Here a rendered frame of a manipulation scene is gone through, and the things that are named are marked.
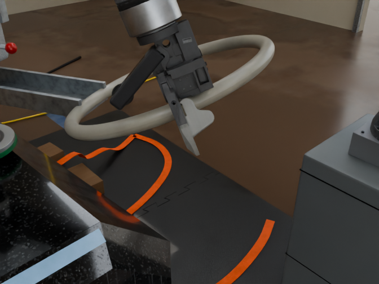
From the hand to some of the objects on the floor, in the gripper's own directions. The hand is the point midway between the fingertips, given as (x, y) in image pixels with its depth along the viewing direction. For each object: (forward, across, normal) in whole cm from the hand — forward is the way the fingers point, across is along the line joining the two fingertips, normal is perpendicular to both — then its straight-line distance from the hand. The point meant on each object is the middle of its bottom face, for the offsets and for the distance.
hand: (189, 142), depth 73 cm
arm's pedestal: (+123, +55, -26) cm, 137 cm away
